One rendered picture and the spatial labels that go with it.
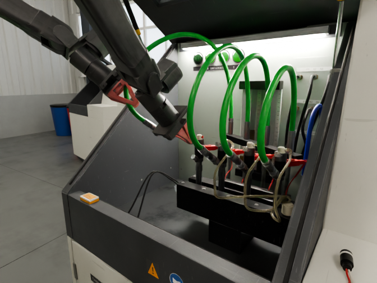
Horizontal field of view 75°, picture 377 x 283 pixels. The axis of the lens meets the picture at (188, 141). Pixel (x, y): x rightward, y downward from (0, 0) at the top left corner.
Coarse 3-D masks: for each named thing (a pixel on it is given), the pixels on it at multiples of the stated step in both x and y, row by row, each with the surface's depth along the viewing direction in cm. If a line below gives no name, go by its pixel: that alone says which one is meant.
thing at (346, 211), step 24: (360, 0) 51; (360, 24) 50; (360, 48) 50; (360, 72) 50; (360, 96) 50; (360, 120) 50; (336, 144) 52; (360, 144) 49; (336, 168) 52; (360, 168) 49; (336, 192) 51; (360, 192) 49; (336, 216) 51; (360, 216) 49
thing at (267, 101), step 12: (276, 72) 49; (288, 72) 56; (276, 84) 47; (264, 108) 46; (264, 120) 45; (264, 132) 46; (288, 132) 64; (264, 144) 47; (288, 144) 65; (264, 156) 48; (276, 168) 55
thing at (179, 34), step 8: (184, 32) 72; (160, 40) 68; (208, 40) 76; (152, 48) 68; (224, 64) 81; (128, 96) 67; (232, 96) 85; (128, 104) 67; (232, 104) 86; (136, 112) 69; (232, 112) 87; (232, 120) 87
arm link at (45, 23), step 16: (0, 0) 55; (16, 0) 57; (0, 16) 58; (16, 16) 56; (32, 16) 57; (48, 16) 59; (32, 32) 59; (48, 32) 59; (48, 48) 64; (64, 48) 62
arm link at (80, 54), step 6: (78, 48) 62; (84, 48) 64; (90, 48) 65; (72, 54) 62; (78, 54) 62; (84, 54) 63; (90, 54) 64; (96, 54) 66; (72, 60) 63; (78, 60) 62; (84, 60) 62; (90, 60) 63; (78, 66) 63; (84, 66) 63; (84, 72) 64
